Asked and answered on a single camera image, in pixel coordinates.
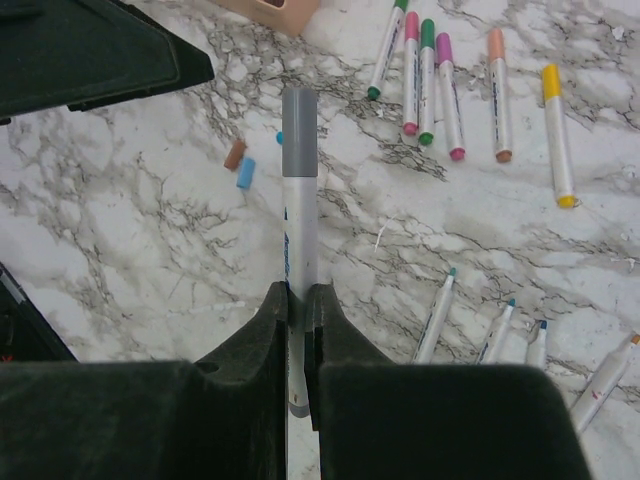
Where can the teal cap marker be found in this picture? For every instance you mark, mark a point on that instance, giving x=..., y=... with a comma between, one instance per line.
x=435, y=321

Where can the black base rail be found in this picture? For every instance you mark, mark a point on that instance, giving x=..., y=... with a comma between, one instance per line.
x=26, y=336

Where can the light blue pen cap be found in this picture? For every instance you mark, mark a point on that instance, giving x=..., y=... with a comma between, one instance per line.
x=245, y=173

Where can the brown pen cap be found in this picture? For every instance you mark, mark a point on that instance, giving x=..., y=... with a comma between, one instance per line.
x=235, y=155

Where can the brown cap marker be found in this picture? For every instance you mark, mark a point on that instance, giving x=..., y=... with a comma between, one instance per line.
x=602, y=383

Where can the light blue marker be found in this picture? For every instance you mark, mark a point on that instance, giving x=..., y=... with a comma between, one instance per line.
x=496, y=336

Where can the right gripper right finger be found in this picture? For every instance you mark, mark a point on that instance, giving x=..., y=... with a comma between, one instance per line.
x=377, y=419

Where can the peach plastic file organizer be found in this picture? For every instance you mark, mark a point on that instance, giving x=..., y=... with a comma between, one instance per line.
x=289, y=17

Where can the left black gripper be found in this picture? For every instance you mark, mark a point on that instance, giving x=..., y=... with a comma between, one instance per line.
x=89, y=54

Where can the yellow cap marker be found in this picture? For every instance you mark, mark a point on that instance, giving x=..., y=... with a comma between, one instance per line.
x=558, y=143

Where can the peach cap marker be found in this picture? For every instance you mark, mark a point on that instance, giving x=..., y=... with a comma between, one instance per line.
x=502, y=132

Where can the pink cap marker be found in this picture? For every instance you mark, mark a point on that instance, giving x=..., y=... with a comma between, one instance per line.
x=411, y=74

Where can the grey cap marker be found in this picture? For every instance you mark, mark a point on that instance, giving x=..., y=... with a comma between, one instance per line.
x=300, y=227

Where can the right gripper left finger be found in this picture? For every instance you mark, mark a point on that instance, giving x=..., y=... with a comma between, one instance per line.
x=222, y=417

